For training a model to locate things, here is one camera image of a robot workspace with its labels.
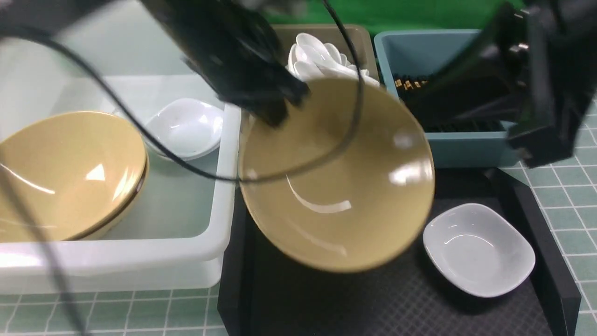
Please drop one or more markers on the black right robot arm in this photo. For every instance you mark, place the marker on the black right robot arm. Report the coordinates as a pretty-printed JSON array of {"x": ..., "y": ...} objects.
[{"x": 534, "y": 66}]

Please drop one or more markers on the white spoon pile in bin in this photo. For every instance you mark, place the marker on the white spoon pile in bin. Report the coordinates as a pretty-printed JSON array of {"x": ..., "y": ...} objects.
[{"x": 310, "y": 58}]

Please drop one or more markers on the blue chopstick bin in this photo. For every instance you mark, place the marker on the blue chopstick bin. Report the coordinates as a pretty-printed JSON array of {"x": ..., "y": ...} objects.
[{"x": 417, "y": 54}]

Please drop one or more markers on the stacked yellow bowls in tub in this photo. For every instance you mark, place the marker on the stacked yellow bowls in tub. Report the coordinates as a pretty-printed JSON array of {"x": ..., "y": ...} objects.
[{"x": 78, "y": 173}]

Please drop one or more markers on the pile of black chopsticks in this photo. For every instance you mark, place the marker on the pile of black chopsticks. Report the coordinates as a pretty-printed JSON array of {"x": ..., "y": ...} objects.
[{"x": 407, "y": 85}]

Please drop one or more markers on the olive spoon bin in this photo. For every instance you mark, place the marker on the olive spoon bin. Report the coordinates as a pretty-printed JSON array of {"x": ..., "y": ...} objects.
[{"x": 286, "y": 44}]

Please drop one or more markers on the green checkered tablecloth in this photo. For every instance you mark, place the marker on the green checkered tablecloth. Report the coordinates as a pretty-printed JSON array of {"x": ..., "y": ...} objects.
[{"x": 566, "y": 192}]

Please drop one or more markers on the green cloth backdrop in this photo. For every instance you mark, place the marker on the green cloth backdrop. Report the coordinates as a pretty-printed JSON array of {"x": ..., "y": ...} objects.
[{"x": 384, "y": 15}]

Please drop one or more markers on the large white plastic tub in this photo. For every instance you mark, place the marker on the large white plastic tub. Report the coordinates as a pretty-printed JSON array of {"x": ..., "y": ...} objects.
[{"x": 175, "y": 233}]

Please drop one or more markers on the stacked white dishes in tub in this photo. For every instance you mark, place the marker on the stacked white dishes in tub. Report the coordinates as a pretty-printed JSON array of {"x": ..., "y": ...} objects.
[{"x": 188, "y": 127}]

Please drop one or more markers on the white sauce dish on tray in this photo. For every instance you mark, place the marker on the white sauce dish on tray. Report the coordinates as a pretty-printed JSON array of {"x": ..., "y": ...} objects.
[{"x": 478, "y": 251}]

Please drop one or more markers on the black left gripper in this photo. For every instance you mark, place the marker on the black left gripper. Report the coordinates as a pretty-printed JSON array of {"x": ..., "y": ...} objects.
[{"x": 235, "y": 51}]

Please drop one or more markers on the yellow noodle bowl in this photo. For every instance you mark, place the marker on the yellow noodle bowl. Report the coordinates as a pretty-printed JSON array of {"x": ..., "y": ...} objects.
[{"x": 356, "y": 212}]

